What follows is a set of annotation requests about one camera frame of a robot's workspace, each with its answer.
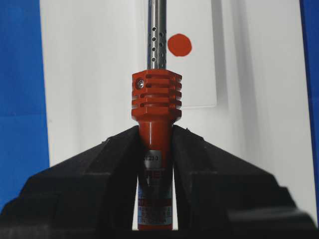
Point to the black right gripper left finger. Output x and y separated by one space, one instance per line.
89 196

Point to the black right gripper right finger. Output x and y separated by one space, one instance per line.
220 196

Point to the orange handled soldering iron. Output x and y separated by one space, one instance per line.
156 102

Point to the blue table cloth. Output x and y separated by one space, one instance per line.
20 99

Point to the large white board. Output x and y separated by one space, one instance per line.
261 99

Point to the small white marked card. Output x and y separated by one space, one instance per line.
190 51

